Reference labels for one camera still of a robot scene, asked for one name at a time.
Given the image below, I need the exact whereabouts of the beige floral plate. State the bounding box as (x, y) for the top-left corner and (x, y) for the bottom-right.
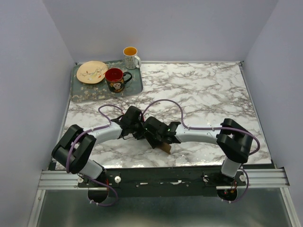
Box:
(76, 61), (108, 84)

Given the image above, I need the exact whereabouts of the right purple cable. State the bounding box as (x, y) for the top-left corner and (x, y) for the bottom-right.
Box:
(142, 99), (261, 204)

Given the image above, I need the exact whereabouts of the purple cable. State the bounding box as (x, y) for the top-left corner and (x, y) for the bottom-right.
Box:
(142, 99), (261, 204)
(66, 104), (125, 208)

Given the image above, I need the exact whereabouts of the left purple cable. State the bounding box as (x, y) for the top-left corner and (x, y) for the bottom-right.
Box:
(66, 104), (125, 208)

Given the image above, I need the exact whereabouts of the black skull mug red inside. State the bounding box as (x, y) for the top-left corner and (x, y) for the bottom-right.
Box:
(105, 68), (133, 93)

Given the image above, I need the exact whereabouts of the floral green tray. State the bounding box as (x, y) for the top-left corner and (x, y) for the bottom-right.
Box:
(70, 60), (143, 103)

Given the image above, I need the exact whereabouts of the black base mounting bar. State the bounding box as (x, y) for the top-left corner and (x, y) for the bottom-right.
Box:
(78, 165), (247, 198)

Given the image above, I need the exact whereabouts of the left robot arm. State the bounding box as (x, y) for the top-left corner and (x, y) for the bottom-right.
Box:
(52, 106), (144, 187)

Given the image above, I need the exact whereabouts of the white mug orange inside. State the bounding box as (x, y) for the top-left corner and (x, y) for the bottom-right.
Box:
(123, 46), (142, 70)

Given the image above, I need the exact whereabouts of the aluminium frame rail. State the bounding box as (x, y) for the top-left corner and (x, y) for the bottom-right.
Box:
(28, 168), (301, 227)

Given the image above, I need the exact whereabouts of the brown cloth napkin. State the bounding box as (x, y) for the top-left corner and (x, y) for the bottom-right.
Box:
(145, 132), (171, 155)

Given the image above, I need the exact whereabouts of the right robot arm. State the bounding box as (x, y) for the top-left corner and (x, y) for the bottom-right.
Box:
(143, 117), (253, 185)

